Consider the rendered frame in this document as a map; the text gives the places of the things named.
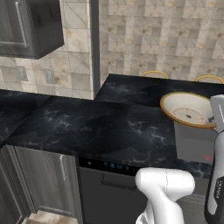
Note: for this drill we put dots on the dark grey lower cupboard door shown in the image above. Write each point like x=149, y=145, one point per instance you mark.
x=40, y=180

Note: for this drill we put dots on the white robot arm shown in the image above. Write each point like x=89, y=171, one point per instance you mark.
x=163, y=186

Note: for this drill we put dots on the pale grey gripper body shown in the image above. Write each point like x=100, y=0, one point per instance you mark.
x=194, y=144

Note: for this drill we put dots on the black dishwasher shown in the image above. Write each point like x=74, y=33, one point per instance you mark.
x=116, y=204

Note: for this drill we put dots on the dark upper cupboard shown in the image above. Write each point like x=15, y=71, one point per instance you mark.
x=43, y=26

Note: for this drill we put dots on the dark grey corner cupboard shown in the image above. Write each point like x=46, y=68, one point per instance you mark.
x=8, y=192

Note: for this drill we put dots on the grey wall outlet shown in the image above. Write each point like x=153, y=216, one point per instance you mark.
x=49, y=76
x=23, y=74

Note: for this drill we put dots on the white bowl with yellow rim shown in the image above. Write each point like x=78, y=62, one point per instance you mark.
x=186, y=106

